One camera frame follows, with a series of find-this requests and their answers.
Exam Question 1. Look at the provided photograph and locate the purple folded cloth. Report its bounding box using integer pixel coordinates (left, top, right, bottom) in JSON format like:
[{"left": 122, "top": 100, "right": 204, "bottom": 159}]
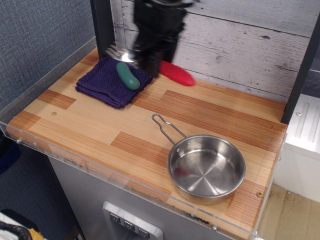
[{"left": 75, "top": 56, "right": 153, "bottom": 109}]

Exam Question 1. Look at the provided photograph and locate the clear acrylic table guard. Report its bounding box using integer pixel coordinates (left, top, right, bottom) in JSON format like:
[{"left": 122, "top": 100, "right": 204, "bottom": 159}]
[{"left": 0, "top": 48, "right": 287, "bottom": 240}]

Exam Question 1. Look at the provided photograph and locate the dark vertical post right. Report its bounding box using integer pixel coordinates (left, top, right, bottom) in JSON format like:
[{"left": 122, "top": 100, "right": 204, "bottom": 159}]
[{"left": 281, "top": 15, "right": 320, "bottom": 125}]

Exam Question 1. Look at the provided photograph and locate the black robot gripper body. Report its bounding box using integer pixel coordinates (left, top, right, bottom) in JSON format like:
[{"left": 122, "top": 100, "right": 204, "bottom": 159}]
[{"left": 132, "top": 14, "right": 185, "bottom": 63}]

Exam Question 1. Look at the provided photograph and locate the dark vertical post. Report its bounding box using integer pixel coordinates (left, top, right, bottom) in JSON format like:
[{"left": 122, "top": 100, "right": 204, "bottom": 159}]
[
  {"left": 281, "top": 15, "right": 320, "bottom": 125},
  {"left": 90, "top": 0, "right": 116, "bottom": 60}
]

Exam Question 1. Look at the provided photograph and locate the dark vertical post left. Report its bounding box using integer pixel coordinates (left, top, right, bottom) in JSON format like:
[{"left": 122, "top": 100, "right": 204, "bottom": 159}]
[{"left": 90, "top": 0, "right": 116, "bottom": 60}]

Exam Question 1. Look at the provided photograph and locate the yellow object bottom left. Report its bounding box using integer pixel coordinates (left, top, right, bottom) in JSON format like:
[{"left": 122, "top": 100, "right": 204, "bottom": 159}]
[{"left": 18, "top": 228, "right": 45, "bottom": 240}]

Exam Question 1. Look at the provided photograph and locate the small steel saucepan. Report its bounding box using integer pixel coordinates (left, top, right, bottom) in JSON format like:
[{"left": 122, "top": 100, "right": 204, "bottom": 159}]
[{"left": 151, "top": 113, "right": 247, "bottom": 206}]

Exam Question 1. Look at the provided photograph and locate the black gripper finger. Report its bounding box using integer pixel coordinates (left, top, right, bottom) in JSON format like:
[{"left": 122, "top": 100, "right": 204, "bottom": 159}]
[{"left": 141, "top": 51, "right": 163, "bottom": 78}]

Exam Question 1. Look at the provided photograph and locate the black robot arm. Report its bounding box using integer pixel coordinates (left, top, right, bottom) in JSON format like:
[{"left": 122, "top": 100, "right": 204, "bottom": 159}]
[{"left": 132, "top": 0, "right": 194, "bottom": 78}]

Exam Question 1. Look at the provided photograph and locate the red handled metal fork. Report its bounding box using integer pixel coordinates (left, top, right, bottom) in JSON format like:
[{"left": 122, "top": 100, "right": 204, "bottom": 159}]
[{"left": 104, "top": 43, "right": 196, "bottom": 87}]

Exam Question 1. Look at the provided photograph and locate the green toy pickle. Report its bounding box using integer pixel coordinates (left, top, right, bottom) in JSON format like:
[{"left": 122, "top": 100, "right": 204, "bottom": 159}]
[{"left": 116, "top": 62, "right": 140, "bottom": 91}]

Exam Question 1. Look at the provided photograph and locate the white ribbed box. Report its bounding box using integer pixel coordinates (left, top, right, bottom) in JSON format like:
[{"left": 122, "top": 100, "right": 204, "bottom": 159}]
[{"left": 273, "top": 94, "right": 320, "bottom": 202}]

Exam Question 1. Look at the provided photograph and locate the silver toy fridge cabinet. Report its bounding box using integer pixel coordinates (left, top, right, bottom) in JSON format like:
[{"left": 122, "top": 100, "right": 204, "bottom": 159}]
[{"left": 49, "top": 157, "right": 259, "bottom": 240}]

